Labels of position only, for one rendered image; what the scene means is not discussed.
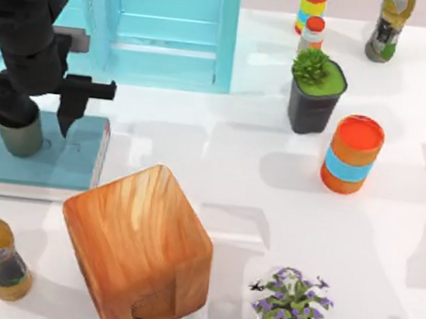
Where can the green bottle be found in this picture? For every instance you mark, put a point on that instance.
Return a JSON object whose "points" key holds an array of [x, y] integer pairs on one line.
{"points": [[388, 29]]}

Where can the wooden block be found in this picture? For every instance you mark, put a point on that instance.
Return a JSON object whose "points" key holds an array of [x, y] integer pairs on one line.
{"points": [[136, 235]]}

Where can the stack of coloured rings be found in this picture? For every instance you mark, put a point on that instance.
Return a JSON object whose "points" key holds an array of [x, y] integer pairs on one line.
{"points": [[311, 6]]}

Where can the purple flower plant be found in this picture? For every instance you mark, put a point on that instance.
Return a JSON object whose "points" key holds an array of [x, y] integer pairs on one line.
{"points": [[292, 312]]}

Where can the grey cup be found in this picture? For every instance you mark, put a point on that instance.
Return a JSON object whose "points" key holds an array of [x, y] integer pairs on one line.
{"points": [[22, 141]]}

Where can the orange can with blue band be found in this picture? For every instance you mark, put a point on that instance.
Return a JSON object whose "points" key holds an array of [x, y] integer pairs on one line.
{"points": [[350, 158]]}

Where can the blue book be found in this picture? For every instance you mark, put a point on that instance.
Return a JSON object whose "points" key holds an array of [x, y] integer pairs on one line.
{"points": [[75, 164]]}

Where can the dark pot with green plant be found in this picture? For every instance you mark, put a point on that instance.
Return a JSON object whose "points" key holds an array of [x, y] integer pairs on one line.
{"points": [[314, 101]]}

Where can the small bottle with orange cap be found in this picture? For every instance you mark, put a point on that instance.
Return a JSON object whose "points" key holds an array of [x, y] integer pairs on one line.
{"points": [[313, 34]]}

